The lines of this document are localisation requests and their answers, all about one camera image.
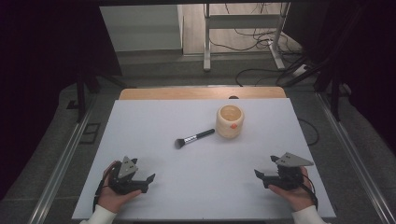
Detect dark floor plates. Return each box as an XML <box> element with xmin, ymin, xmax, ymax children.
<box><xmin>78</xmin><ymin>122</ymin><xmax>102</xmax><ymax>146</ymax></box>

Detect black metal stand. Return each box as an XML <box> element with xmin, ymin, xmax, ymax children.
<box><xmin>65</xmin><ymin>66</ymin><xmax>129</xmax><ymax>123</ymax></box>
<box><xmin>279</xmin><ymin>55</ymin><xmax>345</xmax><ymax>122</ymax></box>

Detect cream cup with orange knob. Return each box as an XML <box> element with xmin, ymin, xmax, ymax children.
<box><xmin>215</xmin><ymin>105</ymin><xmax>245</xmax><ymax>139</ymax></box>

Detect white metal desk frame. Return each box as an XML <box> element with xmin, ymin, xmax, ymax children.
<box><xmin>203</xmin><ymin>2</ymin><xmax>291</xmax><ymax>72</ymax></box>

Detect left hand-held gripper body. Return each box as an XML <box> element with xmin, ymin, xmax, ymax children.
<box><xmin>107</xmin><ymin>156</ymin><xmax>149</xmax><ymax>196</ymax></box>

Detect black curtain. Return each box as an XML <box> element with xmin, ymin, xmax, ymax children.
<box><xmin>0</xmin><ymin>0</ymin><xmax>123</xmax><ymax>200</ymax></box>
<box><xmin>281</xmin><ymin>0</ymin><xmax>396</xmax><ymax>144</ymax></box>

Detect right hand-held gripper black cable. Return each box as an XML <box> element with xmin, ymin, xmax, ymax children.
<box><xmin>299</xmin><ymin>173</ymin><xmax>319</xmax><ymax>210</ymax></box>

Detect person's left white sleeve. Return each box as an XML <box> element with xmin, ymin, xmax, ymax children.
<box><xmin>79</xmin><ymin>203</ymin><xmax>118</xmax><ymax>224</ymax></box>

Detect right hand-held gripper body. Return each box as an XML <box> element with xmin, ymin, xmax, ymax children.
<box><xmin>263</xmin><ymin>151</ymin><xmax>315</xmax><ymax>191</ymax></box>

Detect person's right white sleeve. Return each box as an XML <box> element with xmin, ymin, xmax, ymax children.
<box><xmin>291</xmin><ymin>204</ymin><xmax>332</xmax><ymax>224</ymax></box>

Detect black floor cables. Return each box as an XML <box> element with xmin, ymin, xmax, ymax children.
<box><xmin>207</xmin><ymin>3</ymin><xmax>307</xmax><ymax>88</ymax></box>

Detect left hand-held gripper black cable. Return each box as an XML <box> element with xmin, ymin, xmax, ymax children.
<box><xmin>92</xmin><ymin>161</ymin><xmax>120</xmax><ymax>214</ymax></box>

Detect metal floor rail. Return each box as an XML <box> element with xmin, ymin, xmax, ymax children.
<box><xmin>315</xmin><ymin>92</ymin><xmax>396</xmax><ymax>224</ymax></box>
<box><xmin>27</xmin><ymin>104</ymin><xmax>96</xmax><ymax>224</ymax></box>

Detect black cable beside table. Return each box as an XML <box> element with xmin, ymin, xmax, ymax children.
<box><xmin>298</xmin><ymin>118</ymin><xmax>320</xmax><ymax>147</ymax></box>

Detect white power strip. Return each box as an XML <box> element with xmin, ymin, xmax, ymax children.
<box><xmin>291</xmin><ymin>63</ymin><xmax>310</xmax><ymax>77</ymax></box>

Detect person's left hand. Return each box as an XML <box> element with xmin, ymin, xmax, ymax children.
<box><xmin>97</xmin><ymin>161</ymin><xmax>143</xmax><ymax>215</ymax></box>

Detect hand-held gripper black cable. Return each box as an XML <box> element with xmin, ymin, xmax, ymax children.
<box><xmin>92</xmin><ymin>161</ymin><xmax>120</xmax><ymax>214</ymax></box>
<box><xmin>299</xmin><ymin>173</ymin><xmax>319</xmax><ymax>210</ymax></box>

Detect wooden table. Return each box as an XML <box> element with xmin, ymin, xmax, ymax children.
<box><xmin>119</xmin><ymin>86</ymin><xmax>287</xmax><ymax>101</ymax></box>

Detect person's right hand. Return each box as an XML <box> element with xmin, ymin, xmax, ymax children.
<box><xmin>268</xmin><ymin>166</ymin><xmax>316</xmax><ymax>213</ymax></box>

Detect white cabinet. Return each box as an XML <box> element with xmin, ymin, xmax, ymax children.
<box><xmin>99</xmin><ymin>4</ymin><xmax>184</xmax><ymax>53</ymax></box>

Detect person's white sleeve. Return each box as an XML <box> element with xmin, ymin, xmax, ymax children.
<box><xmin>79</xmin><ymin>203</ymin><xmax>118</xmax><ymax>224</ymax></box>
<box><xmin>291</xmin><ymin>204</ymin><xmax>332</xmax><ymax>224</ymax></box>

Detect black makeup brush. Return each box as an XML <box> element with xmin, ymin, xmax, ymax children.
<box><xmin>174</xmin><ymin>128</ymin><xmax>216</xmax><ymax>150</ymax></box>

